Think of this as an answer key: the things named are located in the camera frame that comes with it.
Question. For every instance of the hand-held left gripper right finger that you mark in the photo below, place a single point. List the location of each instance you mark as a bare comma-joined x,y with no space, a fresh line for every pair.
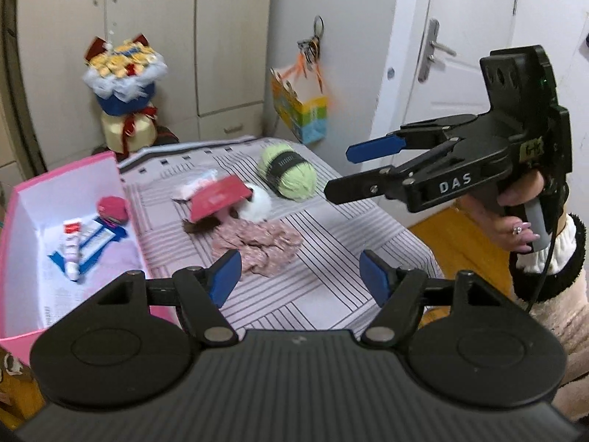
373,278

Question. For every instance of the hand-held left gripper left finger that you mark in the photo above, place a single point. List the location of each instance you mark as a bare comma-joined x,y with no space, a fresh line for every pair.
225,278

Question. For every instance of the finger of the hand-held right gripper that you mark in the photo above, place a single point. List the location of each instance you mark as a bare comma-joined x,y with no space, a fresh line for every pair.
359,188
372,147

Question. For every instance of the pink floral scrunchie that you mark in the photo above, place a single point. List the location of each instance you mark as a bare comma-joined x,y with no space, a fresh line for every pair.
262,244

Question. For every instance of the green yarn ball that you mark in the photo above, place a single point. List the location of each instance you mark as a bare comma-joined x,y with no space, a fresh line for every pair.
290,175

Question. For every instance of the white panda plush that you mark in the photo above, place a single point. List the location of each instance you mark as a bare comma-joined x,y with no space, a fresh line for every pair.
257,205

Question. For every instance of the pink pompom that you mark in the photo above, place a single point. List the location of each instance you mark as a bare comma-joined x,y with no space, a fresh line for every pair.
112,207

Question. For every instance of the white cream tube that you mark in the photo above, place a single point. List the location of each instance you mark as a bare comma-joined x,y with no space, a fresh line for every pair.
73,248

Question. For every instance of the pink cardboard box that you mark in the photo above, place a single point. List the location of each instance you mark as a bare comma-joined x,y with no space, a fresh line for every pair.
69,184

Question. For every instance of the person's right forearm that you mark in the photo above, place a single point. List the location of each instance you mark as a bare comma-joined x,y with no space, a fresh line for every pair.
566,294

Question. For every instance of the person's right hand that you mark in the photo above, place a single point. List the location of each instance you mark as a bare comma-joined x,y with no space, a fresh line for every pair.
510,221

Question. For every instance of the striped tablecloth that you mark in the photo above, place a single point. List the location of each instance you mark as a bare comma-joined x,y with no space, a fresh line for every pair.
345,239

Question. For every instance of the white door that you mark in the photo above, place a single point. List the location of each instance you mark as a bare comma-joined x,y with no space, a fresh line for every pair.
460,101

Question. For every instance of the colourful paper gift bag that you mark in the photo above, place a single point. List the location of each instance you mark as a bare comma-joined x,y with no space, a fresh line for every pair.
308,117

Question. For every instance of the red card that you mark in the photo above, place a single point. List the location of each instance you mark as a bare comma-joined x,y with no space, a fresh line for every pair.
216,198

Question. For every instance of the white pink packet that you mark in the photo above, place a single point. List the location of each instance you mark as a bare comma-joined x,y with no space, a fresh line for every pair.
195,182

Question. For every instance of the hanging key bundle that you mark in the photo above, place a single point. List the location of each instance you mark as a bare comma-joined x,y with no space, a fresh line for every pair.
310,48

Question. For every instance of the printed paper sheet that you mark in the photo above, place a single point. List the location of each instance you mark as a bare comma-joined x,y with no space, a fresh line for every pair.
60,304

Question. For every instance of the yellow flower bouquet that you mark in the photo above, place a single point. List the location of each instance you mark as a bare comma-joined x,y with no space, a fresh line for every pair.
122,87

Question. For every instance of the beige wardrobe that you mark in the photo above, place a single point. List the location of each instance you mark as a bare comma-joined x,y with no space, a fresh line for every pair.
152,32

